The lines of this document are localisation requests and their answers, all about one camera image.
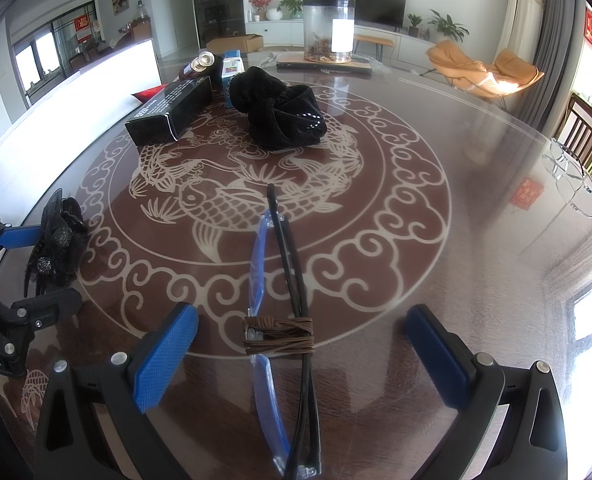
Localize clear plastic jar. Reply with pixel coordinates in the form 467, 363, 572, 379
302, 0, 357, 62

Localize brown patterned glass desktop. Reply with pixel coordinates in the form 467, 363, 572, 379
0, 50, 592, 480

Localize grey curtain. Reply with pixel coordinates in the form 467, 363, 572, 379
531, 0, 589, 136

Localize white rectangular box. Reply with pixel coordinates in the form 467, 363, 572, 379
0, 37, 163, 226

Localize white television cabinet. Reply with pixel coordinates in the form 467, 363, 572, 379
246, 19, 442, 68

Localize clear frame glasses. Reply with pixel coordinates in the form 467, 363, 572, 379
541, 137, 592, 218

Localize flat brown wrapped board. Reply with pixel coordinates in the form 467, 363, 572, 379
275, 55, 374, 77

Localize red packet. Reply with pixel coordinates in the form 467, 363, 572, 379
131, 86, 167, 103

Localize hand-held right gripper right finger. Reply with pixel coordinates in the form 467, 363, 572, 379
406, 305, 569, 480

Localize black velvet bow hair tie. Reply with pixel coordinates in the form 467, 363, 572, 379
227, 66, 328, 149

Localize white floral curtain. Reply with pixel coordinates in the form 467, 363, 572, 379
496, 0, 547, 63

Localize dark glass cabinet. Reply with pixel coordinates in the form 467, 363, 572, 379
190, 0, 244, 48

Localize green potted plant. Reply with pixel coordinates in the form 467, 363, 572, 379
277, 0, 308, 20

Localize wooden coffee table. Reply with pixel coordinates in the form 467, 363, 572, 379
353, 34, 396, 56

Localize perfume bottle with clear cap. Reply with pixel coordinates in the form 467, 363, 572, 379
178, 51, 218, 82

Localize black lace flower hair clip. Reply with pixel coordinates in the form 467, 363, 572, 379
23, 189, 89, 296

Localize large leafy potted plant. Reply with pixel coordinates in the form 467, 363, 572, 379
427, 8, 470, 42

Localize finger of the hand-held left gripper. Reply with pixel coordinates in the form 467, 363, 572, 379
0, 216, 44, 266
0, 285, 83, 347

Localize black cardboard box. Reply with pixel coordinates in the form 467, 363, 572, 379
125, 76, 213, 147

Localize red flowers in vase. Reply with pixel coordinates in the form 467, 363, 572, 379
248, 0, 276, 22

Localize black television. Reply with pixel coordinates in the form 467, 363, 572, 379
322, 0, 408, 28

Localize wooden side cabinet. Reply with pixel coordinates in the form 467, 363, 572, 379
128, 17, 152, 43

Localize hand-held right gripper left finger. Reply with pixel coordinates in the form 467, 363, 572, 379
33, 302, 199, 480

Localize wooden dining chair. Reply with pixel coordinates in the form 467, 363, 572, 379
553, 92, 592, 186

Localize blue and white box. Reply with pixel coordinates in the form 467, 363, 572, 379
221, 50, 244, 106

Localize orange lounge chair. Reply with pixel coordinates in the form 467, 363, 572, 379
483, 49, 545, 98
426, 40, 492, 91

